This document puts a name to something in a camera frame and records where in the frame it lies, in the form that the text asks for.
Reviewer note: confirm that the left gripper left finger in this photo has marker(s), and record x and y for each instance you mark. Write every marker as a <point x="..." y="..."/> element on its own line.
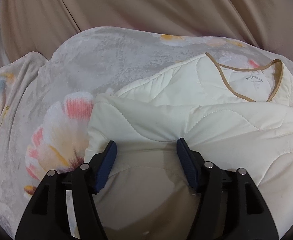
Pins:
<point x="46" y="216"/>

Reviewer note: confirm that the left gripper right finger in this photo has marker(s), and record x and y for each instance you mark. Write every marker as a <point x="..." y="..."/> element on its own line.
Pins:
<point x="231" y="206"/>

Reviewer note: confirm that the cream quilted jacket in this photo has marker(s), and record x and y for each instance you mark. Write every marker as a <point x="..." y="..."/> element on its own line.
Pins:
<point x="234" y="117"/>

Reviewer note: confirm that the grey floral blanket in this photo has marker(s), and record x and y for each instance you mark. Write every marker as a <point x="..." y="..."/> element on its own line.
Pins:
<point x="46" y="105"/>

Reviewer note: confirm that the beige curtain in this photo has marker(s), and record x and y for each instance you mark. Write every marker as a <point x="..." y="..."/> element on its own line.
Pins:
<point x="43" y="25"/>

